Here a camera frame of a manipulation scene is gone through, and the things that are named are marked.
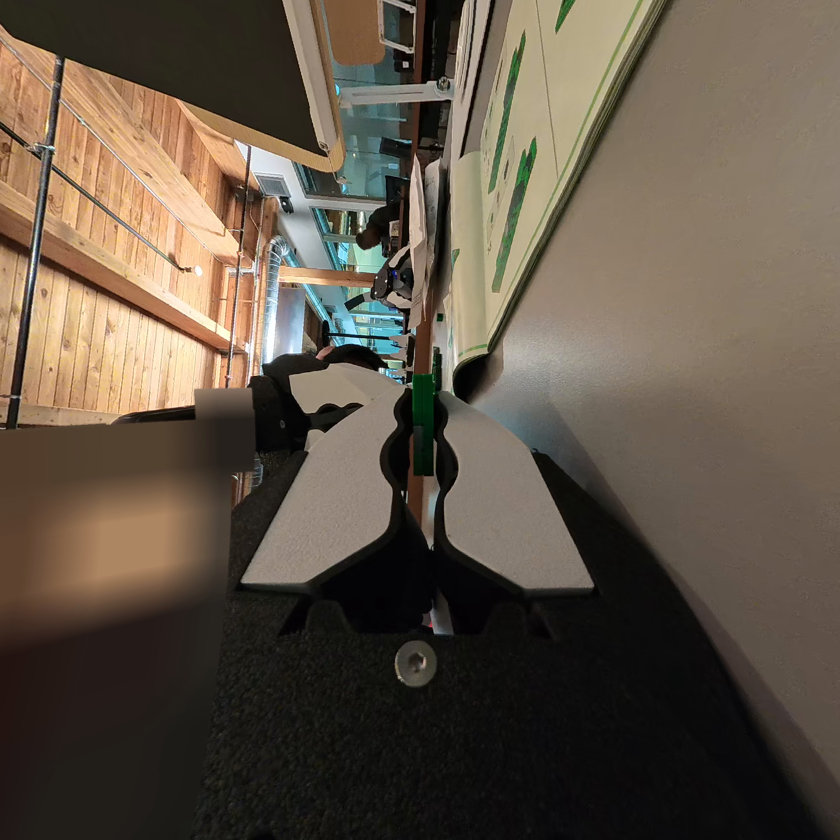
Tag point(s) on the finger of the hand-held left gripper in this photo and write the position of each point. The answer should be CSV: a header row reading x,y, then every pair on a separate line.
x,y
341,387

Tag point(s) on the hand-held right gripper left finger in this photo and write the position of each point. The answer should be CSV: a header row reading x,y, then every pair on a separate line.
x,y
328,518

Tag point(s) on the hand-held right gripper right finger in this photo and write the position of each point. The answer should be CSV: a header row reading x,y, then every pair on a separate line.
x,y
505,518

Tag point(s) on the green brick plate assembly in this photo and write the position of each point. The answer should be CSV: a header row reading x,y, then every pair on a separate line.
x,y
423,400

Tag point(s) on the grey desk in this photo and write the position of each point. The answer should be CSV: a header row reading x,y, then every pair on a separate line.
x,y
689,328

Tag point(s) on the black desk divider panel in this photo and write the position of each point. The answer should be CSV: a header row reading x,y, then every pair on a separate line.
x,y
164,52

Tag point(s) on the black metal stand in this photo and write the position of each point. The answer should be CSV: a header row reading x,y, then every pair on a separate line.
x,y
325,333

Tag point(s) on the black white gripper device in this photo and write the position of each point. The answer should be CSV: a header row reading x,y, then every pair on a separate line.
x,y
394,282

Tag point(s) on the ceiling lamp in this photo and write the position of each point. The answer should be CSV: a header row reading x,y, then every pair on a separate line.
x,y
190,269

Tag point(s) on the white paper sheets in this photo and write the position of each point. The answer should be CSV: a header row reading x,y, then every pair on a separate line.
x,y
420,223

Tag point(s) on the black ceiling pipe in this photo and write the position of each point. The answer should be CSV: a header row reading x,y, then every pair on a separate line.
x,y
37,229

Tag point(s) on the open instruction booklet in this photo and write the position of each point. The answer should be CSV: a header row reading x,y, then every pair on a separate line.
x,y
577,131

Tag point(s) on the light wooden divider panel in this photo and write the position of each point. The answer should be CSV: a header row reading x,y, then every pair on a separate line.
x,y
354,33

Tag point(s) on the silver ventilation duct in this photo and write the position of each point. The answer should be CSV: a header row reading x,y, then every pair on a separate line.
x,y
272,295

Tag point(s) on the wall air vent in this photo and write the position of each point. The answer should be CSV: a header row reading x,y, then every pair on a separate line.
x,y
270,185

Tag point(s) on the white divider bracket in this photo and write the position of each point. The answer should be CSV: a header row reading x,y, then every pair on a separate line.
x,y
387,93

